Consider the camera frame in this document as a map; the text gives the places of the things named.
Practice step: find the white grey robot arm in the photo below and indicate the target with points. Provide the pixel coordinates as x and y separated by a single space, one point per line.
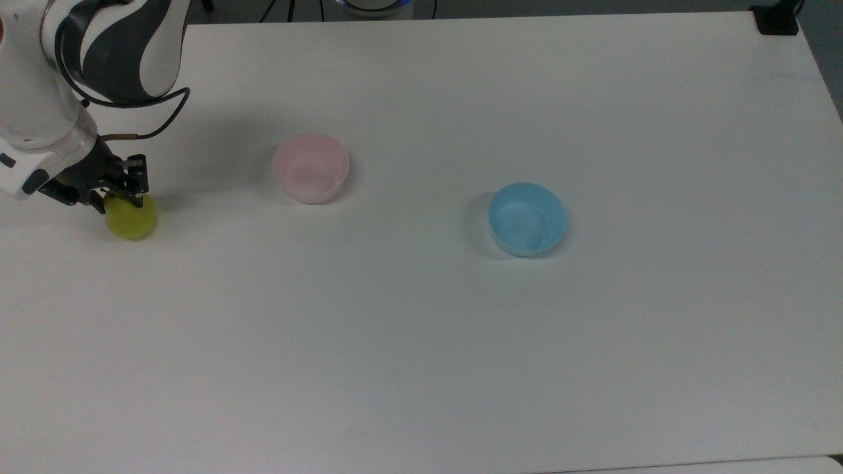
39 85

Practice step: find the black table clamp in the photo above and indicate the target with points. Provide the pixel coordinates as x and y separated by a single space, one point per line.
776 18

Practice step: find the green pear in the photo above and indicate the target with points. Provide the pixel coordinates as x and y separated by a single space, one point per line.
132 220

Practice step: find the blue bowl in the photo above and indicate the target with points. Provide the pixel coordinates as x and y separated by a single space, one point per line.
527 220

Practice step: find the white adjacent table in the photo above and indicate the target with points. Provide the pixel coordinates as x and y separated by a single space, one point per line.
711 466

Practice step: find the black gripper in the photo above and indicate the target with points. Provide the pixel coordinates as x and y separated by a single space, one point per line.
92 168

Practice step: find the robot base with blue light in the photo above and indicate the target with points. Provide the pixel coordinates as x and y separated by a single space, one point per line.
372 5

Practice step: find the pink bowl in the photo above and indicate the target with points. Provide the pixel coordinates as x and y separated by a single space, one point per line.
309 168

